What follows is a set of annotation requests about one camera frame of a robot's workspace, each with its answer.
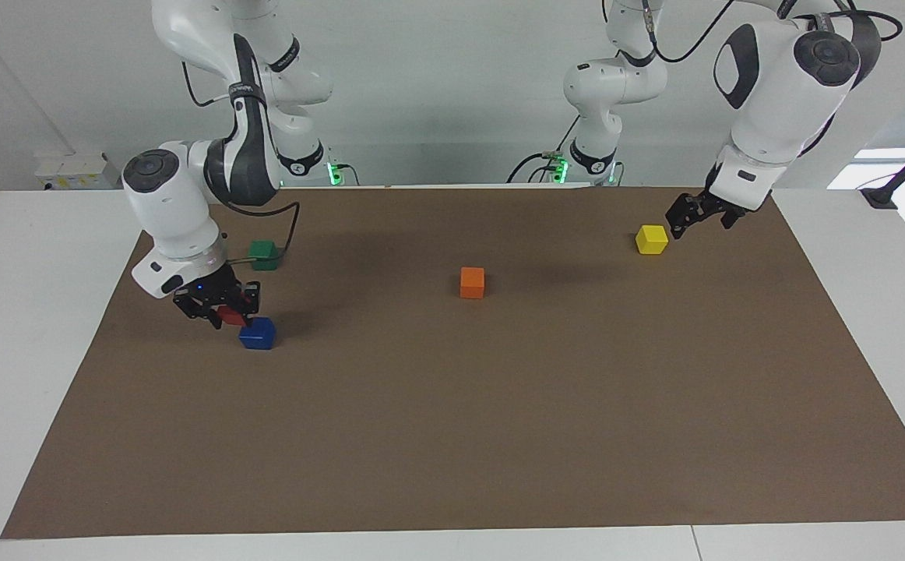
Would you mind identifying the yellow wooden block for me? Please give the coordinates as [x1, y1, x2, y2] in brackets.
[636, 224, 669, 256]

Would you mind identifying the blue wooden block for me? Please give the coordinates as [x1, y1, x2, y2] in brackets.
[239, 316, 276, 350]

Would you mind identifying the white box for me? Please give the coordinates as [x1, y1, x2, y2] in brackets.
[34, 152, 122, 190]

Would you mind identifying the brown table mat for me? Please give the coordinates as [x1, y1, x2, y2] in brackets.
[1, 185, 905, 540]

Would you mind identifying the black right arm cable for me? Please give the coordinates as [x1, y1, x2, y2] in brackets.
[182, 58, 301, 258]

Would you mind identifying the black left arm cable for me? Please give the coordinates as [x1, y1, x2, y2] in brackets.
[639, 0, 903, 65]

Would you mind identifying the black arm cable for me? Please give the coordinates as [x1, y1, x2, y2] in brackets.
[182, 58, 301, 258]
[639, 0, 903, 65]

